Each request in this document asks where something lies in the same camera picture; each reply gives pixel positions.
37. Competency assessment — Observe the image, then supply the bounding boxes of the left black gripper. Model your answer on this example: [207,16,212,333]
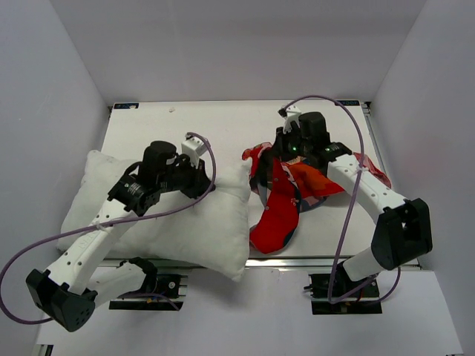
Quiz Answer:
[157,154,214,199]

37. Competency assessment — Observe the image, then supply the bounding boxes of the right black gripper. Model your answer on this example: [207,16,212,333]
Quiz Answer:
[269,124,311,163]

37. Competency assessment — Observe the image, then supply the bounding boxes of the red pink patterned pillowcase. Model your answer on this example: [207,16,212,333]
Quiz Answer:
[241,142,393,255]

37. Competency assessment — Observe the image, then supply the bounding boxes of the white pillow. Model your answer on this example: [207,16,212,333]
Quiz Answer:
[61,151,252,281]

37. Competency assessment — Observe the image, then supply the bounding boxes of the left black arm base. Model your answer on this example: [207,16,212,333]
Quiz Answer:
[108,274,188,312]

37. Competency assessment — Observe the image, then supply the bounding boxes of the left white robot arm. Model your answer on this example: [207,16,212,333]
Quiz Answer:
[26,133,215,332]

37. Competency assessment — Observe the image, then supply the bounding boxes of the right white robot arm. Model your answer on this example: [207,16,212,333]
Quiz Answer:
[251,109,433,296]

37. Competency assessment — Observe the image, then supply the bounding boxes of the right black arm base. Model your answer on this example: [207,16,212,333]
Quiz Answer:
[302,272,383,316]

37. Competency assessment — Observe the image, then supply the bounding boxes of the right blue table label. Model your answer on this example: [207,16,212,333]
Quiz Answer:
[336,100,361,106]

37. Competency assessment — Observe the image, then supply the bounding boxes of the blue table label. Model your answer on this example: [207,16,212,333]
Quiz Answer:
[336,100,361,106]
[113,102,139,110]

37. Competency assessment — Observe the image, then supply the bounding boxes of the left blue table label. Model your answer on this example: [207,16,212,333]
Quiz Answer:
[113,102,139,110]

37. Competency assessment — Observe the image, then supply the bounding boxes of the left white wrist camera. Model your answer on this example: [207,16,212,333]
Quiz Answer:
[181,135,207,168]

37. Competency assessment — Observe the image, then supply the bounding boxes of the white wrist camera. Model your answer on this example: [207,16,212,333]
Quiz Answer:
[278,105,301,134]
[181,135,207,168]

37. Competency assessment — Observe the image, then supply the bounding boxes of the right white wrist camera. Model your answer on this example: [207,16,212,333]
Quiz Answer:
[278,105,301,134]

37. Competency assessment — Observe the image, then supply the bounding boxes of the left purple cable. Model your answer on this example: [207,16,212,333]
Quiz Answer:
[0,131,217,326]

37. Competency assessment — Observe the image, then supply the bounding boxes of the purple cable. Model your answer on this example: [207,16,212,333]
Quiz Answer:
[281,95,402,305]
[0,131,217,326]

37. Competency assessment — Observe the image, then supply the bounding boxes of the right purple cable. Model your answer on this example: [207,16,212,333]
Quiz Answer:
[281,95,402,305]

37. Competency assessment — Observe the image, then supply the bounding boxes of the aluminium front rail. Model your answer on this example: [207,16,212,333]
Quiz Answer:
[99,255,422,271]

